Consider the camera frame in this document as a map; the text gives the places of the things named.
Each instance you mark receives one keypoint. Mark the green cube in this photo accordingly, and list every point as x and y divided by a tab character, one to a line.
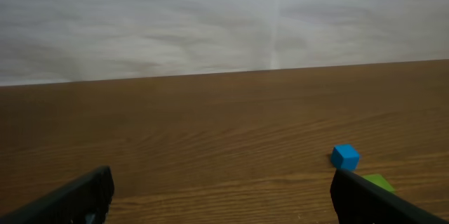
380	182

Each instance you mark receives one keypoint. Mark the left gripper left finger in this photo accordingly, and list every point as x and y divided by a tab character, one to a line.
77	199

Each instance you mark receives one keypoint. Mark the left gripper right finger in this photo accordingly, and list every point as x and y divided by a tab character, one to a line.
365	203

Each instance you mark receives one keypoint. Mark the blue cube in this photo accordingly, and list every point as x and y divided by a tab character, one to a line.
345	157

